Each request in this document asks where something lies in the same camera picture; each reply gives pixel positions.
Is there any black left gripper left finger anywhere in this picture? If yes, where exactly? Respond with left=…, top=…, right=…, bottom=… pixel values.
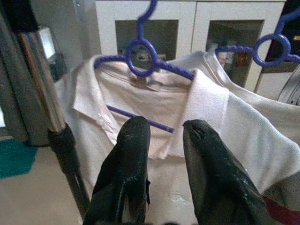
left=83, top=116, right=151, bottom=225

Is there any teal floor mat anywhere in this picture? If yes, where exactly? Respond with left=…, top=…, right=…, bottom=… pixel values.
left=0, top=138, right=38, bottom=180

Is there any beige jacket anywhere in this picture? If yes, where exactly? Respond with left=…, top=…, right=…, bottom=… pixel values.
left=277, top=69, right=300, bottom=106

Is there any chrome and black garment rack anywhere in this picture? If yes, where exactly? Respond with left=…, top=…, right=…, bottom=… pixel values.
left=4, top=0, right=91, bottom=218

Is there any blue plastic hanger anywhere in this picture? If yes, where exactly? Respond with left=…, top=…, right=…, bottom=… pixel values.
left=215, top=8, right=300, bottom=68
left=93, top=0, right=195, bottom=134

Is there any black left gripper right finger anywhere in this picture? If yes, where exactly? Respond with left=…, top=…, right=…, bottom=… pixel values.
left=183, top=120, right=279, bottom=225

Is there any white polo shirt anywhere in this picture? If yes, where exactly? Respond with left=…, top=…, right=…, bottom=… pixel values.
left=55, top=56, right=300, bottom=225

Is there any white glass-door cabinet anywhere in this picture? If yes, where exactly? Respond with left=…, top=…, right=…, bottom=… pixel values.
left=95, top=0, right=288, bottom=94

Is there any red cloth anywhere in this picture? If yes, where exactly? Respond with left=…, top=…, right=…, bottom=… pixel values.
left=262, top=194, right=300, bottom=225

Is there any white T-shirt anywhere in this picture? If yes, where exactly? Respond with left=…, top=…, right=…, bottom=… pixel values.
left=161, top=49, right=300, bottom=111

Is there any grey curtain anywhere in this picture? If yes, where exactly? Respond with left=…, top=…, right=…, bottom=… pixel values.
left=0, top=0, right=51, bottom=147

